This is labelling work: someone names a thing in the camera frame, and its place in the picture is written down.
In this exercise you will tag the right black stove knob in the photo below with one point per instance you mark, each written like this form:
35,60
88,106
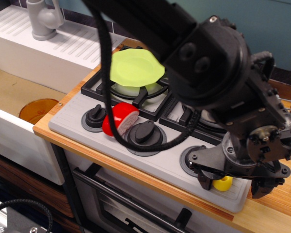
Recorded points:
184,160

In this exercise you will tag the grey toy stove top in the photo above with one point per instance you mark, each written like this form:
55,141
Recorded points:
67,122

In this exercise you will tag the stainless steel pot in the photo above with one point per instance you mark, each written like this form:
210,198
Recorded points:
288,104

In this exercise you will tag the toy oven door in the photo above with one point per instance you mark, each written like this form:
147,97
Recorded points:
165,166

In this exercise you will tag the orange sink drain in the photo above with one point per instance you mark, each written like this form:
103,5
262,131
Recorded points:
35,110

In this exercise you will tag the black burner grate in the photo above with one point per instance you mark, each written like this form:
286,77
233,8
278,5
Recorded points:
151,100
177,116

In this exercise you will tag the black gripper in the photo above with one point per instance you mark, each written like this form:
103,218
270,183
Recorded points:
256,158

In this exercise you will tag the black stove knob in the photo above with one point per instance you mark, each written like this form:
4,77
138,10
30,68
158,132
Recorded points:
92,120
146,134
184,160

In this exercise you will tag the grey toy faucet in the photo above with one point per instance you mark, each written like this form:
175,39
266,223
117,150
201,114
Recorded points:
44,21

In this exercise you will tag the left black stove knob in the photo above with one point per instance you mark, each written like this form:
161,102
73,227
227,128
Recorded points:
92,120

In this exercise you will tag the wooden lower shelf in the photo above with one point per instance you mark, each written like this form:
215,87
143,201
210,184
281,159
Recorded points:
35,186

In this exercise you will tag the green plastic plate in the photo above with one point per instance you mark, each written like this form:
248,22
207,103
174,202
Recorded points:
135,68

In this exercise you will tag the white toy sink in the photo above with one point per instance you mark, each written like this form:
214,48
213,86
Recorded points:
32,70

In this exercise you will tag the left black burner grate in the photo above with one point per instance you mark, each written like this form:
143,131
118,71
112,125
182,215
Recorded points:
151,100

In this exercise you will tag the black oven door handle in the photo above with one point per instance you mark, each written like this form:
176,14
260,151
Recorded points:
177,227

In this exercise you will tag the middle black stove knob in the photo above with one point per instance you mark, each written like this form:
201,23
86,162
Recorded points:
146,134

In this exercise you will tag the red toy cheese wedge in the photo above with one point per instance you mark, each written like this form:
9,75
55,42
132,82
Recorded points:
124,115

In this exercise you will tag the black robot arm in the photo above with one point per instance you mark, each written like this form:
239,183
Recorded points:
210,68

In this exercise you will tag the right black burner grate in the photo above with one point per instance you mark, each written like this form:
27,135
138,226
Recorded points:
177,116

